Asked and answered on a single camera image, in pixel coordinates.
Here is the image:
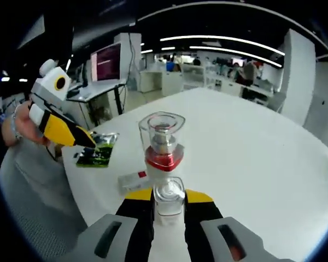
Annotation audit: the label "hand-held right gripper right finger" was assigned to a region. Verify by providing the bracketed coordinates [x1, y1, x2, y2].
[184, 188, 279, 262]

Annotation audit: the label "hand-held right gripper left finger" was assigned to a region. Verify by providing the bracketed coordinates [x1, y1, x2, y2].
[58, 188, 155, 262]

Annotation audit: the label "white skincare bottle red collar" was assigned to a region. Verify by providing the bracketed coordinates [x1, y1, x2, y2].
[138, 111, 186, 189]

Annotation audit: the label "person's left hand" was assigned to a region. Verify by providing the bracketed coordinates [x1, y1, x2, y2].
[19, 101, 51, 147]

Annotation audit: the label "green black sachet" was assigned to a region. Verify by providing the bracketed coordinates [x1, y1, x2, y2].
[75, 132, 120, 168]

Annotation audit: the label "white standing desk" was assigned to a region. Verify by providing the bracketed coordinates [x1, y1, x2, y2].
[66, 78, 127, 129]

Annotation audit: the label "computer monitor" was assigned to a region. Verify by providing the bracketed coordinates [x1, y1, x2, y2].
[89, 42, 123, 83]

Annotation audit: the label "grey mesh chair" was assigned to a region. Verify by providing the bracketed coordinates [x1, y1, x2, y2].
[0, 141, 88, 262]

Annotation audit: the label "white low cabinets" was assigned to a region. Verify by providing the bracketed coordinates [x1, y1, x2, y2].
[139, 62, 279, 110]

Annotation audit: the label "ceiling light strip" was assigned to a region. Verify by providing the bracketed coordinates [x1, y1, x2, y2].
[190, 45, 282, 68]
[160, 34, 286, 57]

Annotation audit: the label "white pillar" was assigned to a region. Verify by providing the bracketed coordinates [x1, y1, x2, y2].
[278, 28, 317, 126]

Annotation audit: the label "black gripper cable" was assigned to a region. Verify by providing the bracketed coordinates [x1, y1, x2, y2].
[45, 144, 60, 163]

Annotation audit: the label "beaded bracelet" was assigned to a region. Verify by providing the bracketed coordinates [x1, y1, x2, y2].
[10, 110, 23, 144]

